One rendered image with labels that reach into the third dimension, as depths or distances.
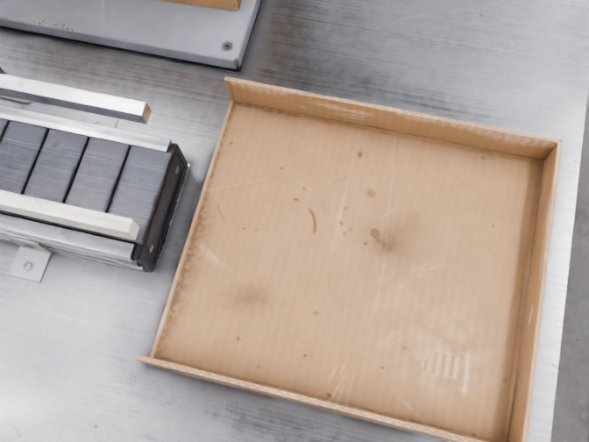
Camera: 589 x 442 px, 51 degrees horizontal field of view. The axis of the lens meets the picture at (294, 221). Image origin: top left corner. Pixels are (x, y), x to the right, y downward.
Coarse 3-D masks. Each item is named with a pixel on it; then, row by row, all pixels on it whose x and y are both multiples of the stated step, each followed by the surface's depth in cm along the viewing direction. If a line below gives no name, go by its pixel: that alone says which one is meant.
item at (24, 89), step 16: (0, 80) 46; (16, 80) 46; (32, 80) 46; (16, 96) 47; (32, 96) 46; (48, 96) 46; (64, 96) 46; (80, 96) 46; (96, 96) 46; (112, 96) 45; (96, 112) 46; (112, 112) 46; (128, 112) 45; (144, 112) 45
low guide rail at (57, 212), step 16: (0, 192) 49; (0, 208) 49; (16, 208) 48; (32, 208) 48; (48, 208) 48; (64, 208) 48; (80, 208) 48; (64, 224) 49; (80, 224) 48; (96, 224) 47; (112, 224) 47; (128, 224) 47
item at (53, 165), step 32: (0, 128) 55; (32, 128) 54; (0, 160) 53; (32, 160) 53; (64, 160) 53; (96, 160) 53; (128, 160) 53; (160, 160) 53; (32, 192) 52; (64, 192) 52; (96, 192) 52; (128, 192) 52
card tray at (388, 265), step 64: (256, 128) 58; (320, 128) 58; (384, 128) 57; (448, 128) 55; (256, 192) 56; (320, 192) 56; (384, 192) 56; (448, 192) 55; (512, 192) 55; (192, 256) 54; (256, 256) 54; (320, 256) 54; (384, 256) 54; (448, 256) 53; (512, 256) 53; (192, 320) 53; (256, 320) 52; (320, 320) 52; (384, 320) 52; (448, 320) 51; (512, 320) 51; (256, 384) 47; (320, 384) 50; (384, 384) 50; (448, 384) 50; (512, 384) 50
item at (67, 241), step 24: (24, 120) 55; (48, 120) 55; (72, 120) 55; (144, 144) 53; (168, 144) 53; (168, 168) 53; (168, 192) 54; (0, 216) 52; (168, 216) 55; (48, 240) 52; (72, 240) 51; (96, 240) 51; (144, 240) 51; (120, 264) 54; (144, 264) 52
